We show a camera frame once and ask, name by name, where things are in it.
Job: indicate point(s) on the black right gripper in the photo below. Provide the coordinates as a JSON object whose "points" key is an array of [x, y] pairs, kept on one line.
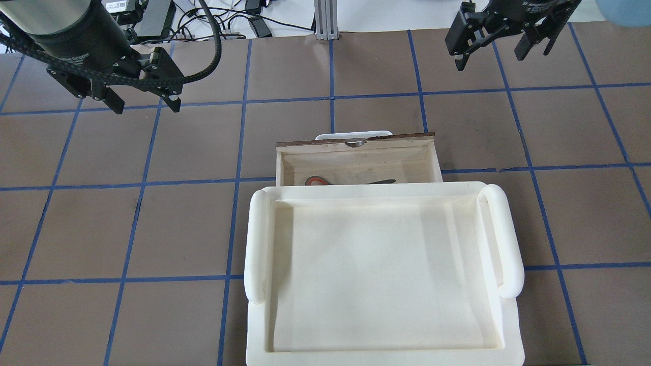
{"points": [[519, 11]]}

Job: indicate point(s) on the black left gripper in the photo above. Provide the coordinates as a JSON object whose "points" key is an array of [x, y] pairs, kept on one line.
{"points": [[86, 44]]}

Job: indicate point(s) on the light wooden drawer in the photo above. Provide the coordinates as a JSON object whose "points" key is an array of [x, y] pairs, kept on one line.
{"points": [[408, 158]]}

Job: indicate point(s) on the white drawer handle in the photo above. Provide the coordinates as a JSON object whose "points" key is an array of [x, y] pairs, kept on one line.
{"points": [[354, 135]]}

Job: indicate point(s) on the orange grey scissors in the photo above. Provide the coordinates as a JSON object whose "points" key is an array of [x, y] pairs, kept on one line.
{"points": [[317, 180]]}

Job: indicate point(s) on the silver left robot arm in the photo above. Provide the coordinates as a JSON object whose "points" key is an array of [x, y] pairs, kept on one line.
{"points": [[86, 35]]}

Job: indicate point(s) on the white plastic tray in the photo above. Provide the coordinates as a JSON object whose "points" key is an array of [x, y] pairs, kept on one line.
{"points": [[414, 274]]}

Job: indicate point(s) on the aluminium frame post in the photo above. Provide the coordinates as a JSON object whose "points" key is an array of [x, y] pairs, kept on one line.
{"points": [[326, 25]]}

